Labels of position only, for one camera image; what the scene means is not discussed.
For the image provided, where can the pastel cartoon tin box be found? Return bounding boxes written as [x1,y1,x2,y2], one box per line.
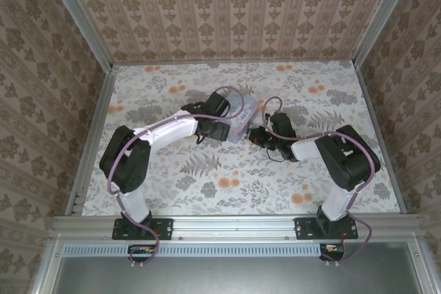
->
[225,92,260,144]

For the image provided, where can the floral table cover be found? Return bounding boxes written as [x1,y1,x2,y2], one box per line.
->
[74,61,402,218]

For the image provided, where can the small connector board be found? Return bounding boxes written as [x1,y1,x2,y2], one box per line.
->
[319,242,346,262]
[127,244,156,262]

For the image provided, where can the grey metal sheet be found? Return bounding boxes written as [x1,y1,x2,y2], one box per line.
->
[32,238,435,294]

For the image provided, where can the thin black right gripper cable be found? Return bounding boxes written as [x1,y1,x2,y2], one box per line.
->
[264,145,289,164]

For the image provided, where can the aluminium cross rail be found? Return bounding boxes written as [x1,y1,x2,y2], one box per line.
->
[50,214,424,240]

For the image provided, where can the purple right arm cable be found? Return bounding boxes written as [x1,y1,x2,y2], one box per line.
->
[261,96,377,267]

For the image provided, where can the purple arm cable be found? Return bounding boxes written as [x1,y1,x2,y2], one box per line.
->
[261,96,377,267]
[107,87,247,269]

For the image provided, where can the aluminium side rail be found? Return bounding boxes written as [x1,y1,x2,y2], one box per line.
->
[353,62,407,214]
[65,65,119,218]

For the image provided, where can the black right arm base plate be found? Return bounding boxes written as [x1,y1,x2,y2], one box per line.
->
[294,217,359,241]

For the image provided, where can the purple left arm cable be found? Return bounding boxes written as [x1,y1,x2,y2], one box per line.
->
[107,87,247,269]

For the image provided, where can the white slotted cable duct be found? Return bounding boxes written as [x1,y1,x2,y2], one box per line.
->
[63,242,420,258]

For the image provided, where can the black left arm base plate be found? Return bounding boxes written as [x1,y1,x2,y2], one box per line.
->
[112,217,174,241]

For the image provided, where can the aluminium frame post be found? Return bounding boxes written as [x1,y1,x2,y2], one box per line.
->
[351,0,411,68]
[40,0,115,72]

